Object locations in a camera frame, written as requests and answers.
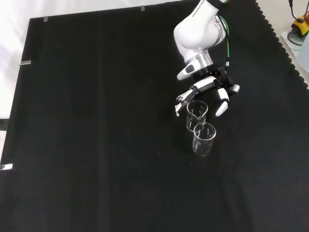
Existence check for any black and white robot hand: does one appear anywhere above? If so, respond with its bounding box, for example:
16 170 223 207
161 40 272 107
174 68 241 117

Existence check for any yellow stop button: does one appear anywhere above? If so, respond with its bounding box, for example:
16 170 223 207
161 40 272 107
290 12 309 37

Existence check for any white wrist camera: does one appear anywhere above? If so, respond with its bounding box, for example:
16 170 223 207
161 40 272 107
176 63 201 81

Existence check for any pale board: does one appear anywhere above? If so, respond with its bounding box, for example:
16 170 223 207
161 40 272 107
280 30 309 64

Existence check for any green cable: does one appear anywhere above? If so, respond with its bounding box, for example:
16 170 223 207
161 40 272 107
218 14 232 60

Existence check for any black bench cloth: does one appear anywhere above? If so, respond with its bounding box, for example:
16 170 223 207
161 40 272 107
0 0 309 232

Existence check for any clear glass beaker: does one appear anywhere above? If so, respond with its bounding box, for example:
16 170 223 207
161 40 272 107
192 122 217 158
185 100 209 132

